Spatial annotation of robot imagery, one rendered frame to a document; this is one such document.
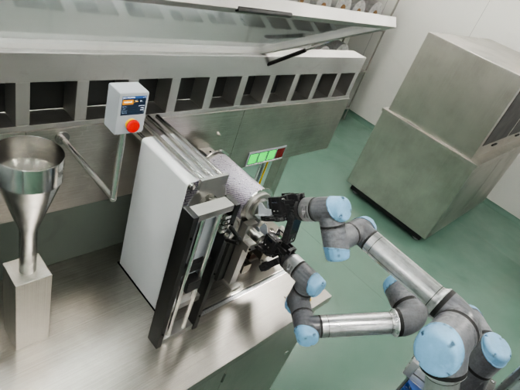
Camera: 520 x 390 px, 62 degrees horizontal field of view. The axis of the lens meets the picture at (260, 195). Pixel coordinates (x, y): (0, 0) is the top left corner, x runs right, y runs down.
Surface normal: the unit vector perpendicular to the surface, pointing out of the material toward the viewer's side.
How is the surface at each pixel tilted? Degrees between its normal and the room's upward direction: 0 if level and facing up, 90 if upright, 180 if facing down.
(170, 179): 90
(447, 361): 83
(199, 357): 0
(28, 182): 90
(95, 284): 0
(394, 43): 90
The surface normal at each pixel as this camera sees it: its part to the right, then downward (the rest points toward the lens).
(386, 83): -0.69, 0.21
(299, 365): 0.30, -0.78
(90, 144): 0.65, 0.58
